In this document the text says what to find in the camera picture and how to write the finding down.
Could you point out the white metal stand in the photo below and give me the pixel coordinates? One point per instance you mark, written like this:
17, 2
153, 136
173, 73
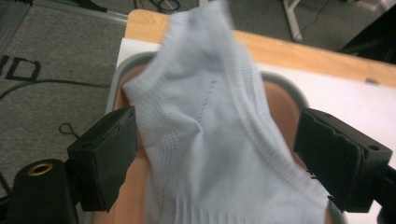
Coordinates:
292, 21

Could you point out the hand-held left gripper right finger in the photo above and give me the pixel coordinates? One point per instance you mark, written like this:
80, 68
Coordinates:
339, 158

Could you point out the white table cover sheet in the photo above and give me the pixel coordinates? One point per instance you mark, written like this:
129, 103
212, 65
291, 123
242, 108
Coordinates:
342, 99

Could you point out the light blue tank top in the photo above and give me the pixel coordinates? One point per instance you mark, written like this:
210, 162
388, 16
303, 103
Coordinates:
211, 124

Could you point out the pink basin with grey rim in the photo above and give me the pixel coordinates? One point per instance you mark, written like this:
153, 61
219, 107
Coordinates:
283, 105

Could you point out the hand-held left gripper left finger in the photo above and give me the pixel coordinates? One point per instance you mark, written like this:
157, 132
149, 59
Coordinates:
106, 155

